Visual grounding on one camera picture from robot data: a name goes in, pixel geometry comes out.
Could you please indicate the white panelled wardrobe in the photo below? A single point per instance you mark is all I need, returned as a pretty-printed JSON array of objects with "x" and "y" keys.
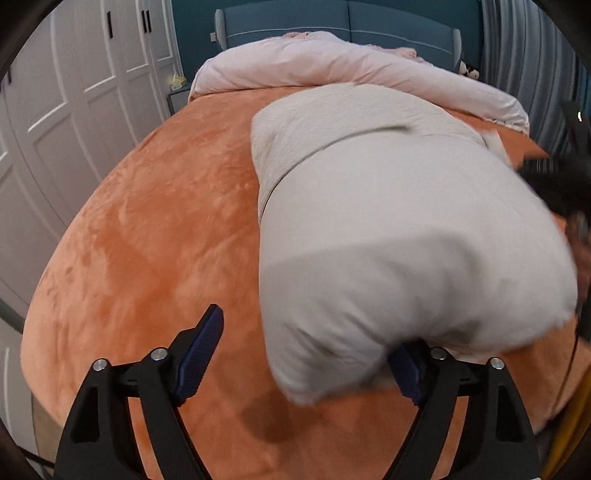
[{"x": 89, "y": 84}]

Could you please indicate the dark bedside table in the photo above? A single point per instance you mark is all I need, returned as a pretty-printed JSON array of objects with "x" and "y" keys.
[{"x": 177, "y": 100}]

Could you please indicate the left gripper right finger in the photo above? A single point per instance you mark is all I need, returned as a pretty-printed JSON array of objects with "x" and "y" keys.
[{"x": 497, "y": 440}]

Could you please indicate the blue padded headboard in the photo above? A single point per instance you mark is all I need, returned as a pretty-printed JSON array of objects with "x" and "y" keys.
[{"x": 356, "y": 22}]

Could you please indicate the pink folded duvet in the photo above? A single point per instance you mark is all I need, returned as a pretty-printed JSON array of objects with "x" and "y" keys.
[{"x": 318, "y": 58}]

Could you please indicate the grey curtain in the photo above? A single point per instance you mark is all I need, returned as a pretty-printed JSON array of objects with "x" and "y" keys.
[{"x": 526, "y": 55}]

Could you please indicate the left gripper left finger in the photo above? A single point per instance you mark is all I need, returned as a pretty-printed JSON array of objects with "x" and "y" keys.
[{"x": 122, "y": 413}]

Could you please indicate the orange bed blanket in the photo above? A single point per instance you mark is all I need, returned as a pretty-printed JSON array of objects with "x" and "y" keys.
[{"x": 170, "y": 231}]

